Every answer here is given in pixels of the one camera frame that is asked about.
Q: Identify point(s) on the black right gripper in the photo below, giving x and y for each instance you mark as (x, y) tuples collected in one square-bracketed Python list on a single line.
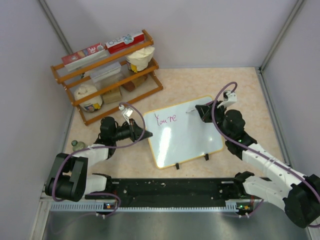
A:
[(205, 112)]

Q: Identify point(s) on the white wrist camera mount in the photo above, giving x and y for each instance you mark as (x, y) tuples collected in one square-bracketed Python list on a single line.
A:
[(126, 112), (229, 98)]

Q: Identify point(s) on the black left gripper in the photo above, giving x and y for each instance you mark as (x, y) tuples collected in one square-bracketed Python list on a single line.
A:
[(135, 132)]

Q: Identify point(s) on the orange wooden shelf rack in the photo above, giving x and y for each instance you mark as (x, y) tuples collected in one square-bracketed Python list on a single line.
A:
[(86, 96)]

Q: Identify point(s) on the red foil wrap box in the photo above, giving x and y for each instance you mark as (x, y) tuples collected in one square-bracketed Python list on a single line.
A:
[(83, 57)]

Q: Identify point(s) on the upper white paper-lid jar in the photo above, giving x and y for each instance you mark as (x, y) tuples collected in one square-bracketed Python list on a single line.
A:
[(139, 59)]

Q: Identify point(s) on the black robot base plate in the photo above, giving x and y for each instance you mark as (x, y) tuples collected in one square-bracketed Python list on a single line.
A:
[(174, 192)]

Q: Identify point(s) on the yellow framed whiteboard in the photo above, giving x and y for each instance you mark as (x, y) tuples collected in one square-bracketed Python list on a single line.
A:
[(178, 136)]

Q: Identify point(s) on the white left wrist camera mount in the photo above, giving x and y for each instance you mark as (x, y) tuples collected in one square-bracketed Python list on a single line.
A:
[(126, 112)]

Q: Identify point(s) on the clear plastic box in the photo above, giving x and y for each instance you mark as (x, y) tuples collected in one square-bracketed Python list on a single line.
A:
[(105, 72)]

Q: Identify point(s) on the small glass bottle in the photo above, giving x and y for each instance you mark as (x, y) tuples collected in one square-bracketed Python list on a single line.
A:
[(78, 145)]

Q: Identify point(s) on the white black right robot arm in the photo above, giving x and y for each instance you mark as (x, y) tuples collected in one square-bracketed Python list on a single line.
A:
[(297, 194)]

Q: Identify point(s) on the tan sponge stack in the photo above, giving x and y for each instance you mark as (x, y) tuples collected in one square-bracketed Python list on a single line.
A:
[(112, 96)]

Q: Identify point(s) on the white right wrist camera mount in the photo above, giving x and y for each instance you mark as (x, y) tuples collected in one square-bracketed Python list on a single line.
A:
[(229, 98)]

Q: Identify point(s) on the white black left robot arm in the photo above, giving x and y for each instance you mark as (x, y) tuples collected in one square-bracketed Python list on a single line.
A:
[(69, 179)]

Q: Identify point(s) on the red white wrap box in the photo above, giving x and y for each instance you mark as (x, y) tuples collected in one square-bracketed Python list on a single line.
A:
[(124, 42)]

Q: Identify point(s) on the reddish brown sponge stack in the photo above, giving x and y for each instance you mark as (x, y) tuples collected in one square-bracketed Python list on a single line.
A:
[(135, 83)]

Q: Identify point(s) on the white marker pen magenta cap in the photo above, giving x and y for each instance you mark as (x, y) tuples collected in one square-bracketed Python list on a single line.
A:
[(189, 111)]

